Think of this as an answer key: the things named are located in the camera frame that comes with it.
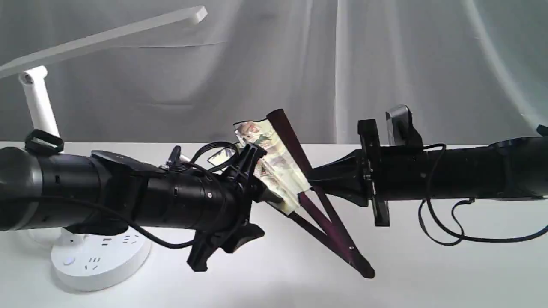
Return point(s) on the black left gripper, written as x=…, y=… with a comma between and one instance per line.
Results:
x=216, y=206

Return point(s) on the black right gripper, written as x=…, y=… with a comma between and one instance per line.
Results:
x=342, y=177

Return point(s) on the painted paper folding fan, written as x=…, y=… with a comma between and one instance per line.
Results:
x=284, y=171

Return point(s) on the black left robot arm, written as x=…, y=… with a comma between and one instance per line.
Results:
x=102, y=194

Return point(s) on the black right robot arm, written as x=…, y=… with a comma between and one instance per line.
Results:
x=512, y=169

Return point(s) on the white desk lamp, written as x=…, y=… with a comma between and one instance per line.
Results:
x=84, y=262

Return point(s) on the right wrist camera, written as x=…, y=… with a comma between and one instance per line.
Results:
x=400, y=128

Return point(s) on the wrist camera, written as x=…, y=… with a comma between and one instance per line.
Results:
x=400, y=128
x=219, y=161

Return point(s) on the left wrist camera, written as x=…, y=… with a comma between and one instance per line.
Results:
x=219, y=161

